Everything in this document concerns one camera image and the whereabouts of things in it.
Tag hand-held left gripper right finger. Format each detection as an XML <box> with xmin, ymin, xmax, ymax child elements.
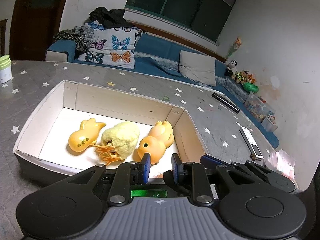
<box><xmin>171</xmin><ymin>153</ymin><xmax>264</xmax><ymax>206</ymax></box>

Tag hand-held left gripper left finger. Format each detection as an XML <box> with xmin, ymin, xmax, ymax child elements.
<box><xmin>62</xmin><ymin>152</ymin><xmax>152</xmax><ymax>206</ymax></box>

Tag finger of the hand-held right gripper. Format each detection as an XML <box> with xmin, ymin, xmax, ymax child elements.
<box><xmin>201</xmin><ymin>155</ymin><xmax>275</xmax><ymax>182</ymax></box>

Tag orange rubber duck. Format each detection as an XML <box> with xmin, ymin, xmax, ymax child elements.
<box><xmin>132</xmin><ymin>120</ymin><xmax>175</xmax><ymax>165</ymax></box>

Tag green packet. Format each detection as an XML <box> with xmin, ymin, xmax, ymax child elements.
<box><xmin>131</xmin><ymin>189</ymin><xmax>167</xmax><ymax>198</ymax></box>

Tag yellow plush chick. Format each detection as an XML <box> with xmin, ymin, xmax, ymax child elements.
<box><xmin>94</xmin><ymin>121</ymin><xmax>141</xmax><ymax>167</ymax></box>

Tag yellow rubber animal toy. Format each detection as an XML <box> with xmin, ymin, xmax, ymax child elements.
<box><xmin>68</xmin><ymin>118</ymin><xmax>107</xmax><ymax>155</ymax></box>

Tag white cardboard box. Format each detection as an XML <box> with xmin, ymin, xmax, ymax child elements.
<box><xmin>12</xmin><ymin>80</ymin><xmax>209</xmax><ymax>180</ymax></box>

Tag grey star tablecloth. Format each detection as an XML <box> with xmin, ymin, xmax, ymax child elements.
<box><xmin>0</xmin><ymin>60</ymin><xmax>297</xmax><ymax>240</ymax></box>

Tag white remote control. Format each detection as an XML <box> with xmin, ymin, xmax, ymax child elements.
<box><xmin>239</xmin><ymin>126</ymin><xmax>264</xmax><ymax>159</ymax></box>

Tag black remote control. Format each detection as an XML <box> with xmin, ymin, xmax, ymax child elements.
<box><xmin>212</xmin><ymin>92</ymin><xmax>241</xmax><ymax>114</ymax></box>

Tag small white storage box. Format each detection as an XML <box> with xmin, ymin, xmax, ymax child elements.
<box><xmin>260</xmin><ymin>115</ymin><xmax>279</xmax><ymax>132</ymax></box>

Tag clear storage box with toys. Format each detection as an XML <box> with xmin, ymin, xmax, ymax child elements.
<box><xmin>244</xmin><ymin>92</ymin><xmax>276</xmax><ymax>123</ymax></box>

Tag green bowl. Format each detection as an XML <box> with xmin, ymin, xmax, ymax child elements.
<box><xmin>243</xmin><ymin>82</ymin><xmax>260</xmax><ymax>93</ymax></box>

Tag plush toy with yellow vest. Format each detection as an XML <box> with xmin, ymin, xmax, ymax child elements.
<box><xmin>235</xmin><ymin>70</ymin><xmax>247</xmax><ymax>84</ymax></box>

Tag grey pillow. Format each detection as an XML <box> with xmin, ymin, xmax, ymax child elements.
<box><xmin>179</xmin><ymin>50</ymin><xmax>217</xmax><ymax>87</ymax></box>

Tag panda plush toy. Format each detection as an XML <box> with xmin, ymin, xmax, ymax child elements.
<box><xmin>224</xmin><ymin>59</ymin><xmax>238</xmax><ymax>79</ymax></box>

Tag blue sofa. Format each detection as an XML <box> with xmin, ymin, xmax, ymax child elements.
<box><xmin>45</xmin><ymin>34</ymin><xmax>280</xmax><ymax>149</ymax></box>

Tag butterfly print pillow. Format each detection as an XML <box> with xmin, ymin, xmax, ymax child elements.
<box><xmin>77</xmin><ymin>21</ymin><xmax>141</xmax><ymax>70</ymax></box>

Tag plaid cloth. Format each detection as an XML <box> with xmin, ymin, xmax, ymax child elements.
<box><xmin>53</xmin><ymin>26</ymin><xmax>94</xmax><ymax>57</ymax></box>

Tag black clothes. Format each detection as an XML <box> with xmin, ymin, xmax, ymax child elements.
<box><xmin>89</xmin><ymin>6</ymin><xmax>134</xmax><ymax>29</ymax></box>

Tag dark window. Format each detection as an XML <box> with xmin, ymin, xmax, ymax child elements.
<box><xmin>124</xmin><ymin>0</ymin><xmax>238</xmax><ymax>44</ymax></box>

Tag white jar with green lid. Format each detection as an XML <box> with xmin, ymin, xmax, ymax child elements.
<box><xmin>0</xmin><ymin>54</ymin><xmax>13</xmax><ymax>84</ymax></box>

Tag brown wooden door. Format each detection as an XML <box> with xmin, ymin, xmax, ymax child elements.
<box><xmin>10</xmin><ymin>0</ymin><xmax>73</xmax><ymax>61</ymax></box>

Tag white wire basket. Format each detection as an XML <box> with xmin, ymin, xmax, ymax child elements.
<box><xmin>224</xmin><ymin>77</ymin><xmax>249</xmax><ymax>103</ymax></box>

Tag wall flower ornament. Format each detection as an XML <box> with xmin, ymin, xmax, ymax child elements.
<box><xmin>228</xmin><ymin>37</ymin><xmax>242</xmax><ymax>57</ymax></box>

